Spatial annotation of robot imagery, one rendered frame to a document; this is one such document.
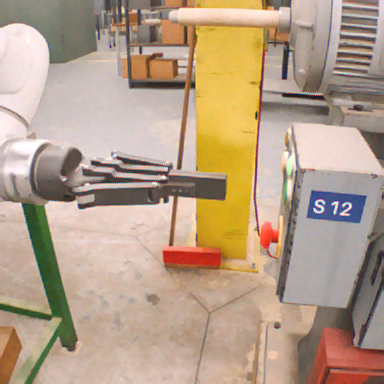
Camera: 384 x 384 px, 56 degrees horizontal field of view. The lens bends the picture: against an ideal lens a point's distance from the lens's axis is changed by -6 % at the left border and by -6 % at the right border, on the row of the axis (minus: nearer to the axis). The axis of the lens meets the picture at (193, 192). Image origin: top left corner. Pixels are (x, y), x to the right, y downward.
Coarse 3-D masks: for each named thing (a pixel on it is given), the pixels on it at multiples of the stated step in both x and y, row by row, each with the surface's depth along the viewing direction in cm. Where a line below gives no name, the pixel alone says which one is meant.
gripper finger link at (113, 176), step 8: (88, 168) 46; (96, 168) 47; (104, 168) 47; (112, 176) 46; (120, 176) 46; (128, 176) 46; (136, 176) 46; (144, 176) 46; (152, 176) 46; (160, 176) 46; (168, 200) 47
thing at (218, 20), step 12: (180, 12) 65; (192, 12) 65; (204, 12) 64; (216, 12) 64; (228, 12) 64; (240, 12) 63; (252, 12) 63; (264, 12) 63; (276, 12) 62; (180, 24) 66; (192, 24) 66; (204, 24) 65; (216, 24) 65; (228, 24) 65; (240, 24) 64; (252, 24) 64; (264, 24) 63; (276, 24) 63
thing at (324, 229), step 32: (320, 128) 50; (352, 128) 51; (320, 160) 41; (352, 160) 41; (288, 192) 43; (320, 192) 40; (352, 192) 39; (288, 224) 44; (320, 224) 42; (352, 224) 41; (288, 256) 45; (320, 256) 44; (352, 256) 43; (288, 288) 47; (320, 288) 46; (352, 288) 46
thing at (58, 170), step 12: (48, 156) 46; (60, 156) 46; (72, 156) 48; (84, 156) 52; (36, 168) 46; (48, 168) 46; (60, 168) 46; (72, 168) 48; (36, 180) 46; (48, 180) 46; (60, 180) 45; (72, 180) 45; (84, 180) 45; (96, 180) 46; (48, 192) 47; (60, 192) 46; (72, 192) 46
